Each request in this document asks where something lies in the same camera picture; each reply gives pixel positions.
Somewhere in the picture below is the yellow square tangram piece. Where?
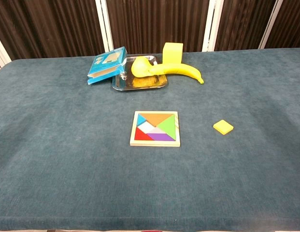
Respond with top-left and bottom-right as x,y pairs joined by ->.
213,119 -> 234,135

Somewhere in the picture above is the orange triangle tangram piece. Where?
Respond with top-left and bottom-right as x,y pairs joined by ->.
138,113 -> 174,127

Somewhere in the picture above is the blue triangle tangram piece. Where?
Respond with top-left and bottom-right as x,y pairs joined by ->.
136,113 -> 152,127

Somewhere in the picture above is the green triangle tangram piece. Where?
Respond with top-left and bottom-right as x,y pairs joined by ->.
157,114 -> 176,140

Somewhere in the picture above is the red triangle tangram piece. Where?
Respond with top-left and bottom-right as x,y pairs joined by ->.
135,127 -> 155,141

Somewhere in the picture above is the purple parallelogram tangram piece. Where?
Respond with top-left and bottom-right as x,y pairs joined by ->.
147,133 -> 176,141

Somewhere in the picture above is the shiny metal tray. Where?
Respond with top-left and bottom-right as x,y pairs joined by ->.
112,55 -> 169,91

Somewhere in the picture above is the yellow toy pear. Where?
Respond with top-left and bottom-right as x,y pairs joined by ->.
130,57 -> 153,78

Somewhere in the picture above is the yellow toy banana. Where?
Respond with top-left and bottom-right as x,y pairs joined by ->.
148,62 -> 205,85

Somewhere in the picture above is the yellow cube block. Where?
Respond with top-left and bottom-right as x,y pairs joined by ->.
162,42 -> 184,65

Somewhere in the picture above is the blue product box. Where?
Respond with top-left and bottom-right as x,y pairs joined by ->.
87,46 -> 128,86

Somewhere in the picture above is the teal tablecloth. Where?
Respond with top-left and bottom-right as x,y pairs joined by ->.
0,47 -> 300,232

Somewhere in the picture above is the brown folding screen panel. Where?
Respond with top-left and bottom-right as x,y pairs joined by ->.
101,0 -> 217,53
0,0 -> 108,61
259,0 -> 300,49
209,0 -> 277,51

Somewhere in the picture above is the wooden tangram puzzle tray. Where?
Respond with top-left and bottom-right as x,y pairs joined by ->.
129,111 -> 181,147

